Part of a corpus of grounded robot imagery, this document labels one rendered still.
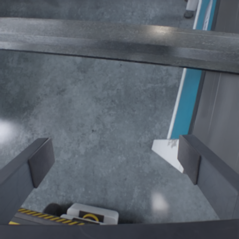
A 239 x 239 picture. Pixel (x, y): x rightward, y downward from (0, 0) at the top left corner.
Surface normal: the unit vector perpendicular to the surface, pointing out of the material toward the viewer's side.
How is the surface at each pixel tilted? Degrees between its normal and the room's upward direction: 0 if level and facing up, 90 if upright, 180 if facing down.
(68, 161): 0
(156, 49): 75
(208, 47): 0
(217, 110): 0
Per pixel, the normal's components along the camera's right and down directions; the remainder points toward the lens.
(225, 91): -0.12, -0.12
